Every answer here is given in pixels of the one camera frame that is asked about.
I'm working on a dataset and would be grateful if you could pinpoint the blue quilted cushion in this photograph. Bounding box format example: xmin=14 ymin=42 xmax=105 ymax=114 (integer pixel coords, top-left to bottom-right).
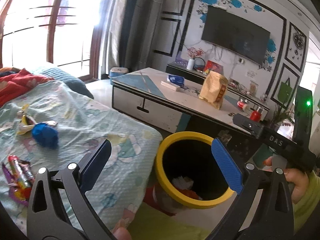
xmin=39 ymin=68 xmax=94 ymax=99

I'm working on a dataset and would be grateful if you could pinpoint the black tv cabinet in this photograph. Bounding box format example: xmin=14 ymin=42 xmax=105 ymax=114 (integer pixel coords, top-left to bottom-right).
xmin=166 ymin=63 xmax=269 ymax=119

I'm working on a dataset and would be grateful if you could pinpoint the blue tissue pack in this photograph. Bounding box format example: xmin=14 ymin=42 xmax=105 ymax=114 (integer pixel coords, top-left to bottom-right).
xmin=167 ymin=74 xmax=184 ymax=88

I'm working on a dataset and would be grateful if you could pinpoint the light green cartoon bed sheet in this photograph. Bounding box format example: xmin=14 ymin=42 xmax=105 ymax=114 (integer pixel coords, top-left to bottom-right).
xmin=1 ymin=81 xmax=162 ymax=229

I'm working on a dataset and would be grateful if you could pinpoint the red picture card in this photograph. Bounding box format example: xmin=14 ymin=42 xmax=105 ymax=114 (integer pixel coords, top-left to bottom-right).
xmin=203 ymin=60 xmax=224 ymax=75

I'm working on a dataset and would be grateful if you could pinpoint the banana peel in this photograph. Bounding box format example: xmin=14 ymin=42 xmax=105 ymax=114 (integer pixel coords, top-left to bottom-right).
xmin=16 ymin=104 xmax=57 ymax=135

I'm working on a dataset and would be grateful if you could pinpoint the wall mounted black television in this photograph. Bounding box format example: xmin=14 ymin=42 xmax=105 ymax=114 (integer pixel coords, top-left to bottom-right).
xmin=201 ymin=5 xmax=270 ymax=65

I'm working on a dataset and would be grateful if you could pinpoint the person's left hand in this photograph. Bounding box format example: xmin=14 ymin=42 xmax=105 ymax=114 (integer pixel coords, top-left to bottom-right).
xmin=113 ymin=227 xmax=132 ymax=240

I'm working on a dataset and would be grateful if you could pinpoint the orange wrapper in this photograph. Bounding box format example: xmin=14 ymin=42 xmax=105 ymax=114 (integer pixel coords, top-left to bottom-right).
xmin=182 ymin=189 xmax=203 ymax=200

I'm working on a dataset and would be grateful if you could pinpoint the red floral blanket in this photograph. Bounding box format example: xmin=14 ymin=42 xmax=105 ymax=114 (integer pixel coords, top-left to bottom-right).
xmin=1 ymin=69 xmax=54 ymax=107

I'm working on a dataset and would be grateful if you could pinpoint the wooden framed glass door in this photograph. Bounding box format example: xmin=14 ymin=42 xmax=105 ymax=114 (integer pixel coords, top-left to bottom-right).
xmin=1 ymin=0 xmax=105 ymax=81

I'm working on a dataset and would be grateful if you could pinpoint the red thermos cup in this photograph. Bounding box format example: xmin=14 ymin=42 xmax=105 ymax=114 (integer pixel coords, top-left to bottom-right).
xmin=249 ymin=106 xmax=264 ymax=122

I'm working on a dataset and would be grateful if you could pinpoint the purple yellow snack wrapper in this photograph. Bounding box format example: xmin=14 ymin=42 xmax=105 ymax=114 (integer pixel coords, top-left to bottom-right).
xmin=1 ymin=155 xmax=35 ymax=206

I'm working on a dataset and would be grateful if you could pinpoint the yellow paper snack bag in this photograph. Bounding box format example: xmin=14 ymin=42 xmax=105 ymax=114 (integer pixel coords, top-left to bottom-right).
xmin=199 ymin=72 xmax=228 ymax=110

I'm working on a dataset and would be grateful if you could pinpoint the white vase with red flowers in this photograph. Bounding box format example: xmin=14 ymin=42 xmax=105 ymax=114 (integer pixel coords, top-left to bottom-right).
xmin=187 ymin=47 xmax=205 ymax=70

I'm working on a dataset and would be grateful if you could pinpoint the tall grey air conditioner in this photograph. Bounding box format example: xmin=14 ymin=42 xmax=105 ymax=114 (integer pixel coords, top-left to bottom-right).
xmin=125 ymin=0 xmax=165 ymax=72

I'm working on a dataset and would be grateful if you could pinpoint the person's right hand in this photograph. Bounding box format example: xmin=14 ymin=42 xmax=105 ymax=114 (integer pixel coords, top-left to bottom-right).
xmin=263 ymin=156 xmax=311 ymax=204

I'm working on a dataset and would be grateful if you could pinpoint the green potted plant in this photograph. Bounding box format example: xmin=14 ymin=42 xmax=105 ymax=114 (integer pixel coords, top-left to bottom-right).
xmin=269 ymin=104 xmax=294 ymax=131

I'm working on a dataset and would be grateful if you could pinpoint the yellow rimmed black trash bin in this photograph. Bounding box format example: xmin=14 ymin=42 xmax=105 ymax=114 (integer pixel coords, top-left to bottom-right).
xmin=155 ymin=131 xmax=234 ymax=209

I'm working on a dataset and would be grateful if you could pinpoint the small red white jar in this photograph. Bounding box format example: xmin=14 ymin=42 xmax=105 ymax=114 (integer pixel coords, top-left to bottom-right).
xmin=237 ymin=98 xmax=249 ymax=110

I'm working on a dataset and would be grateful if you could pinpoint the white and blue coffee table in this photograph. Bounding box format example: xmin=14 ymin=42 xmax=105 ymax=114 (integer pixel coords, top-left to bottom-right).
xmin=112 ymin=68 xmax=257 ymax=133

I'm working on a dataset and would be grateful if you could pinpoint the grey right curtain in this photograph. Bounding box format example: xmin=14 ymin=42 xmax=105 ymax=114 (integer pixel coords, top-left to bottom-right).
xmin=98 ymin=0 xmax=137 ymax=76

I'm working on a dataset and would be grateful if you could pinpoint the blue crumpled ball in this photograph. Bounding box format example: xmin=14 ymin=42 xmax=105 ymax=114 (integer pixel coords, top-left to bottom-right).
xmin=31 ymin=123 xmax=59 ymax=150

